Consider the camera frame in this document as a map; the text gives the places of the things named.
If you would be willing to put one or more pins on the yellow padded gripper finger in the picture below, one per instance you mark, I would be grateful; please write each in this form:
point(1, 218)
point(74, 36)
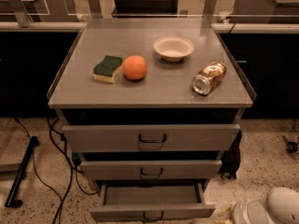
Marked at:
point(224, 216)

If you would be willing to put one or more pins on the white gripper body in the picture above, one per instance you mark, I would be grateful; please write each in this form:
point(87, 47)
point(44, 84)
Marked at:
point(240, 211)

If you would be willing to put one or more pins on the grey bottom drawer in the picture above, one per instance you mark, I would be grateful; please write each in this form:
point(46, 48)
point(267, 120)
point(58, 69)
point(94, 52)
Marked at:
point(149, 201)

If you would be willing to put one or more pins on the grey drawer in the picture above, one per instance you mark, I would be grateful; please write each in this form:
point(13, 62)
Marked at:
point(132, 138)
point(149, 201)
point(137, 170)

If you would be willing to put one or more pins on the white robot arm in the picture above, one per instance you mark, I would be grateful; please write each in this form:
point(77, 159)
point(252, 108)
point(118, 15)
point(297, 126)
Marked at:
point(279, 206)

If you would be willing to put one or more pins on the grey middle drawer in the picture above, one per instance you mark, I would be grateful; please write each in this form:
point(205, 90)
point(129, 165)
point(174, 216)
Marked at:
point(137, 170)

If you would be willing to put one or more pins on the grey top drawer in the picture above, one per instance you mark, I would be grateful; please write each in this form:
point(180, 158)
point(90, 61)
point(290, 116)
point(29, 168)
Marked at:
point(132, 138)

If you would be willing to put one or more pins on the grey drawer cabinet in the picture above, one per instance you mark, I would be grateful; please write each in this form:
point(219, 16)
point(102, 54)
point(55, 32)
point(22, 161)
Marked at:
point(164, 97)

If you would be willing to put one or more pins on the small black floor caster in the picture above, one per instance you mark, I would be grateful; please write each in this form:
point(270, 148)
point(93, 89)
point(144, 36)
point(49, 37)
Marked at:
point(291, 146)

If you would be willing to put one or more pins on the gold soda can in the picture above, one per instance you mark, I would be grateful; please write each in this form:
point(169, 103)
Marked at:
point(207, 79)

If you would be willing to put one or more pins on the orange fruit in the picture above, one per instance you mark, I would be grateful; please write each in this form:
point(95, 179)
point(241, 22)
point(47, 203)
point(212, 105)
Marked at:
point(135, 67)

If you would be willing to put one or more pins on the white bowl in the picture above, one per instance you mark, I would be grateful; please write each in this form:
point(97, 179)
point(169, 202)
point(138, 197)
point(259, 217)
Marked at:
point(173, 48)

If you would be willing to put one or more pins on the green yellow sponge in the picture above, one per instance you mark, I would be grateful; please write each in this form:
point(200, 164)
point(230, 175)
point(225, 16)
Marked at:
point(107, 69)

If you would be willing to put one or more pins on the black metal stand leg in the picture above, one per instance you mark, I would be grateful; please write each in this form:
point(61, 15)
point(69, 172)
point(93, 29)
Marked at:
point(11, 201)

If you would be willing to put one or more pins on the black chair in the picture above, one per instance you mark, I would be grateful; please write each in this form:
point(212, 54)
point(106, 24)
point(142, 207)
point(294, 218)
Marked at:
point(145, 7)

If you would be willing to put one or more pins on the clear acrylic barrier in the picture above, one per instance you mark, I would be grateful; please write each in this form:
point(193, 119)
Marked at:
point(26, 13)

